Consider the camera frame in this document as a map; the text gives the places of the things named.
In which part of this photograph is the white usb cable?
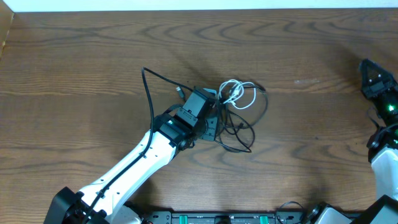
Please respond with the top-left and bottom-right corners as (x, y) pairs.
(217, 79), (257, 110)

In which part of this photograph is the long black usb cable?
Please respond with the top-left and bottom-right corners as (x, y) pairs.
(175, 82), (269, 154)

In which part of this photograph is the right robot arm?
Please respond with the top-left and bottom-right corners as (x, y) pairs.
(354, 59), (397, 223)

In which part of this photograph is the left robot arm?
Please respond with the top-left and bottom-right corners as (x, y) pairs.
(44, 88), (218, 223)

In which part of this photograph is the left camera black cable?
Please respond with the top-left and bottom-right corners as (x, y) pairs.
(82, 66), (195, 224)

